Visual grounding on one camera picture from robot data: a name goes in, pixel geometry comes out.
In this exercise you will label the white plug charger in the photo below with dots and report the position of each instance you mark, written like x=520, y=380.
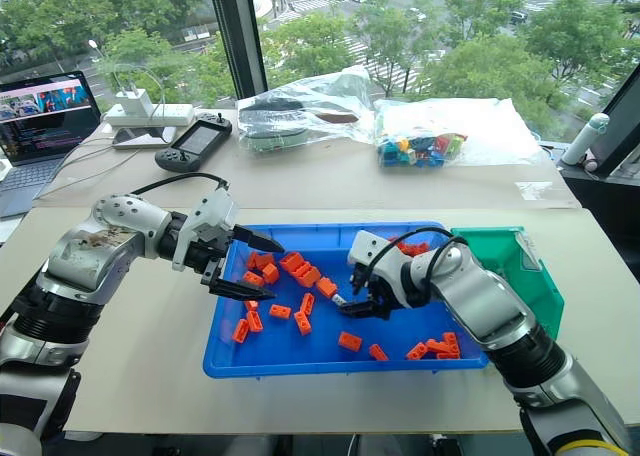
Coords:
x=132, y=101

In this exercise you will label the orange toy building block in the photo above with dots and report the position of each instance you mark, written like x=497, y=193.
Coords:
x=270, y=272
x=414, y=249
x=447, y=356
x=416, y=351
x=280, y=311
x=378, y=352
x=326, y=287
x=307, y=303
x=436, y=346
x=302, y=323
x=451, y=341
x=307, y=275
x=350, y=341
x=255, y=321
x=252, y=278
x=257, y=260
x=292, y=262
x=251, y=304

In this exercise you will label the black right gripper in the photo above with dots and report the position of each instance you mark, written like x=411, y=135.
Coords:
x=384, y=298

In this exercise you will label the open grey laptop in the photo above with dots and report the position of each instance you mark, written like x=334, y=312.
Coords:
x=45, y=111

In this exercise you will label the bag of colourful bricks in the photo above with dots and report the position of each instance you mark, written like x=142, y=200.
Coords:
x=425, y=146

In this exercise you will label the blue plastic tray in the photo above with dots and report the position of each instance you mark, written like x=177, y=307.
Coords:
x=320, y=346

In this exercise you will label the small clear plastic bag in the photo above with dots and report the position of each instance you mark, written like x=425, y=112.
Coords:
x=532, y=189

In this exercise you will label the dark window frame post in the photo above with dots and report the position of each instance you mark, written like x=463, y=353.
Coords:
x=622, y=126
x=235, y=36

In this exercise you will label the black handheld game console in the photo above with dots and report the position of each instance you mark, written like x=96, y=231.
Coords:
x=192, y=143

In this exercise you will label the green plastic bin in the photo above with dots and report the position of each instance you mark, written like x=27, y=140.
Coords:
x=500, y=256

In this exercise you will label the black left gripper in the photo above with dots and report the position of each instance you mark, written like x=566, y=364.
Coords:
x=210, y=256

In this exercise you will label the smartphone with dark screen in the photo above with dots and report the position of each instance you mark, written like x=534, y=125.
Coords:
x=142, y=137

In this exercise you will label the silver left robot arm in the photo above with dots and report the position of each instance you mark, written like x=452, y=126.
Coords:
x=90, y=256

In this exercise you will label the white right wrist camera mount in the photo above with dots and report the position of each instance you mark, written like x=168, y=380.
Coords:
x=367, y=248

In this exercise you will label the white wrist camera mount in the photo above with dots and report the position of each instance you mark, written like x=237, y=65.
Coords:
x=367, y=248
x=215, y=211

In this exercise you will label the clear bag with dark item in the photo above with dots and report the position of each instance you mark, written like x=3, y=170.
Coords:
x=280, y=121

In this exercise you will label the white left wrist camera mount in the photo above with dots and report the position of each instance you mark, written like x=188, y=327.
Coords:
x=215, y=211

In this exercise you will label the white water bottle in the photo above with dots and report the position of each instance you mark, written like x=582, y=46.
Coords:
x=582, y=141

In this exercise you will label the white power strip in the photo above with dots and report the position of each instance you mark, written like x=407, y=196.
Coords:
x=170, y=113

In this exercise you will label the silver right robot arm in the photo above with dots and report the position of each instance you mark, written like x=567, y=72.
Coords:
x=480, y=296

